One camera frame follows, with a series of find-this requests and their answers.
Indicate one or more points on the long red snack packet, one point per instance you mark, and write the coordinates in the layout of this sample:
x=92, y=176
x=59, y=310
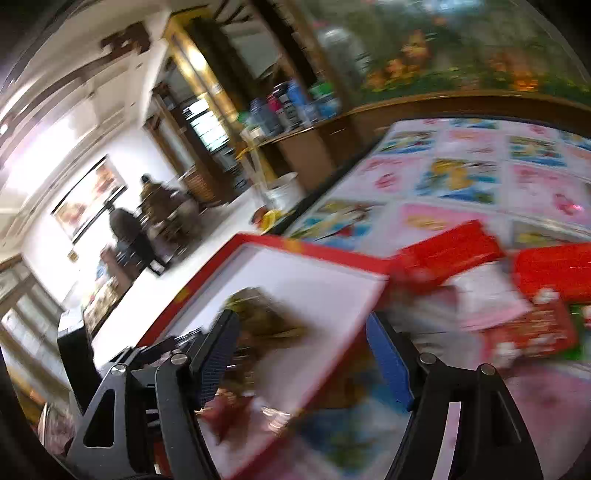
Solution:
x=554, y=267

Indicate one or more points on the glass panel with flowers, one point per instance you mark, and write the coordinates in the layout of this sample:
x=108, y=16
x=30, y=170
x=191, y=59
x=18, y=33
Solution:
x=461, y=46

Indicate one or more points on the framed wall painting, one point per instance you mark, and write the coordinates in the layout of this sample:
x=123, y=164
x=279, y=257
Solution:
x=90, y=196

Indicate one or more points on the red box with white inside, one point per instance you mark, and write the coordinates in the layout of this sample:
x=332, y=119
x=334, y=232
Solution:
x=300, y=286

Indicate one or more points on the red packet with white figure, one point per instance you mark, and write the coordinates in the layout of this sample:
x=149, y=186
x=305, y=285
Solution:
x=531, y=337

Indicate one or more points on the red thermos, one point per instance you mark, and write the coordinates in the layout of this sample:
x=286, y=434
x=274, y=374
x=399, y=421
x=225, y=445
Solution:
x=276, y=104

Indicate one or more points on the blue thermos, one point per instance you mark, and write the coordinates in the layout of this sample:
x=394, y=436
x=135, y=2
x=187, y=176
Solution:
x=296, y=98

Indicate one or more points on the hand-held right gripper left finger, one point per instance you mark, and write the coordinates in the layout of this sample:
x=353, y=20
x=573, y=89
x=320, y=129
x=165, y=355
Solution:
x=217, y=364

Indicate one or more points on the flat red snack packet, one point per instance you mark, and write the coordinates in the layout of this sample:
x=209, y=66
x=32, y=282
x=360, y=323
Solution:
x=235, y=415

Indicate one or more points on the green snack packet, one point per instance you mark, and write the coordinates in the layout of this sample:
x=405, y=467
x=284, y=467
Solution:
x=582, y=323

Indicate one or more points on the yellow dustpan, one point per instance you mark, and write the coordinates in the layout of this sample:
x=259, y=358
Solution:
x=271, y=219

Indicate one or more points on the pink and white snack packet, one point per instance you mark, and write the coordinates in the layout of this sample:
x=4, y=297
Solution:
x=489, y=295

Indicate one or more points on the yellow mop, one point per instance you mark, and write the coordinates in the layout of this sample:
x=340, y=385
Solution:
x=256, y=166

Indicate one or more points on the dark thermos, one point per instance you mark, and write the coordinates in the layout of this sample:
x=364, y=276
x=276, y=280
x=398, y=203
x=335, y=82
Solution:
x=287, y=110

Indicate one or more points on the printed cartoon tablecloth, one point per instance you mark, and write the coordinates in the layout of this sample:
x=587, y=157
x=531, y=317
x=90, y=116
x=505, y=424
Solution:
x=461, y=180

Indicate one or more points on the white bucket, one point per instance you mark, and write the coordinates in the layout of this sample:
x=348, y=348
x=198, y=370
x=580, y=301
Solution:
x=286, y=189

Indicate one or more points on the green packages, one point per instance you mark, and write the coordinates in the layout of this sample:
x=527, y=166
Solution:
x=324, y=97

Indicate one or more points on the black furniture piece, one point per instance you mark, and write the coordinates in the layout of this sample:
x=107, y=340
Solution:
x=76, y=355

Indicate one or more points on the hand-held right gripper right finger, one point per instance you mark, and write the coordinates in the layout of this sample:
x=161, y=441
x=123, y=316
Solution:
x=390, y=364

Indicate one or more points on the brown and gold snack packet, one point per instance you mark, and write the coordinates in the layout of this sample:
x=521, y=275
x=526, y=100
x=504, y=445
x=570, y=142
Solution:
x=263, y=318

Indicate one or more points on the blue water jug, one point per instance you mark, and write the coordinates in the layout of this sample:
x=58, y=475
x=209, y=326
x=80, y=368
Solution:
x=261, y=116

